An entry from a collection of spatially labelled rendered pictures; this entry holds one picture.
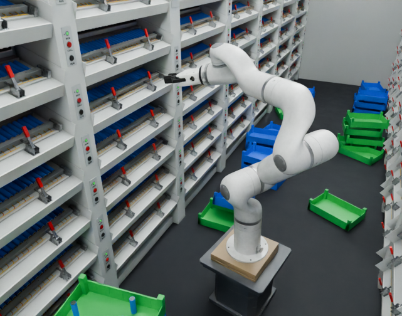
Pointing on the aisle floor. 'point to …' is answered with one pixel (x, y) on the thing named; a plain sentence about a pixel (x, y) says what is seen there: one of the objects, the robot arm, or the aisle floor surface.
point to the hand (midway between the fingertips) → (170, 78)
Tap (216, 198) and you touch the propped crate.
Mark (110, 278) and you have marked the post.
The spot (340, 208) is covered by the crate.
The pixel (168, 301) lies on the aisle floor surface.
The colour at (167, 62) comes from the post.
